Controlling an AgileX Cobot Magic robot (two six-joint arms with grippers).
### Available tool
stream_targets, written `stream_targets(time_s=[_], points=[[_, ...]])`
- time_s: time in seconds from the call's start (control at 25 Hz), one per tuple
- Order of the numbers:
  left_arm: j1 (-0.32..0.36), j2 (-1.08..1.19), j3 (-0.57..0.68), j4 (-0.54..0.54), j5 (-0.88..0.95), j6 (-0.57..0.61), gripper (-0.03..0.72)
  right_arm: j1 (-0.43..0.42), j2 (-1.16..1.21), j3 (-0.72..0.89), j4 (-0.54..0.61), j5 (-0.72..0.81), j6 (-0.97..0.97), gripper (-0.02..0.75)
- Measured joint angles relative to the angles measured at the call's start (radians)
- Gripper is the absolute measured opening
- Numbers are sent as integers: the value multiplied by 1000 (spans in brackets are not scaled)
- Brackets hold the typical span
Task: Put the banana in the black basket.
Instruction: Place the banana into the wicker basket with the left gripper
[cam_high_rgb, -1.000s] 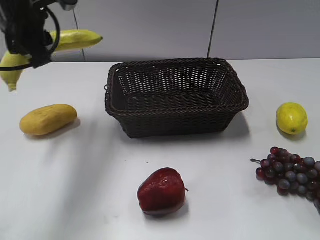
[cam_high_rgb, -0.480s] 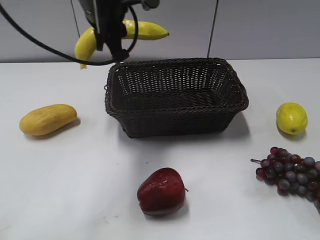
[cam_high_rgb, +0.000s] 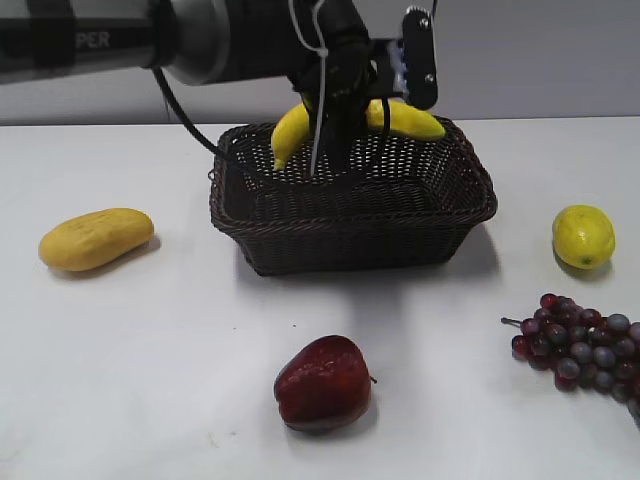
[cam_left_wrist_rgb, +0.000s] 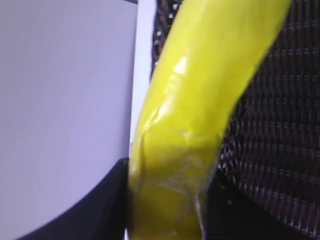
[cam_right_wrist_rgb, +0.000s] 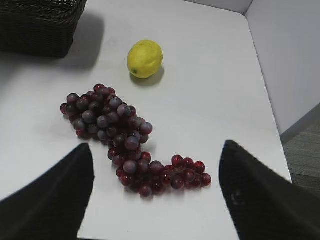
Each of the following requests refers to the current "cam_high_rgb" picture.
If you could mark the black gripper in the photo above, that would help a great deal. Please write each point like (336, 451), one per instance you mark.
(359, 68)

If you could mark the yellow banana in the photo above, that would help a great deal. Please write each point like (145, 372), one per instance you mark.
(293, 129)

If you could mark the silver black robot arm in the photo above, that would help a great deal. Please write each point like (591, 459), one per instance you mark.
(197, 42)

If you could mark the dark wicker basket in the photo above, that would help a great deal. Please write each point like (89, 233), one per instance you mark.
(401, 203)

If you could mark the yellow lemon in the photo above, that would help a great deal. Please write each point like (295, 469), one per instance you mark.
(583, 237)

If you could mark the red apple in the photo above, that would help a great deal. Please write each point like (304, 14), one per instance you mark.
(324, 387)

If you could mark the orange yellow mango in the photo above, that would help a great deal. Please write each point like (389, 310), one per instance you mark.
(92, 240)

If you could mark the purple grape bunch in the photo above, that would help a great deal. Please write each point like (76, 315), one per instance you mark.
(582, 347)

